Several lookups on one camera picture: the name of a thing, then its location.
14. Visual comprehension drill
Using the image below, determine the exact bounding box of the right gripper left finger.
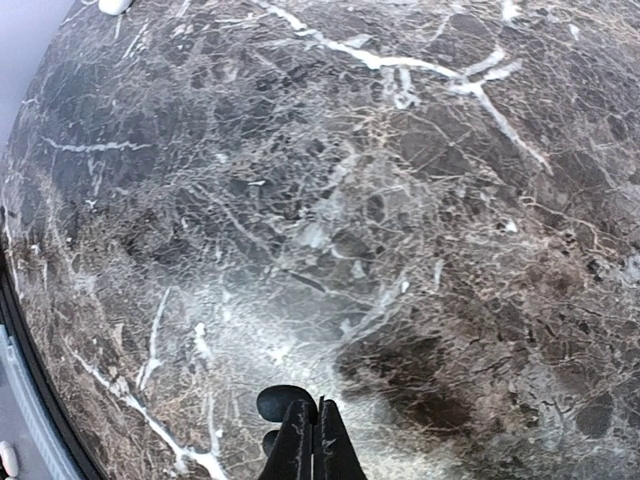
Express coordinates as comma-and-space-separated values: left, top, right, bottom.
258, 400, 313, 480

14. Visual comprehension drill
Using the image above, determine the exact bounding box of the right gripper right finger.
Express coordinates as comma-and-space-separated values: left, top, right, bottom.
313, 398, 367, 480

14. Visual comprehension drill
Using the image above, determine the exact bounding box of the white earbud charging case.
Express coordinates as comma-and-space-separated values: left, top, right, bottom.
98, 0, 133, 16

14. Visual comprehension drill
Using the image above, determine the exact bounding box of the white slotted cable duct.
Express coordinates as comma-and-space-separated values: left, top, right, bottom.
1, 327, 78, 479

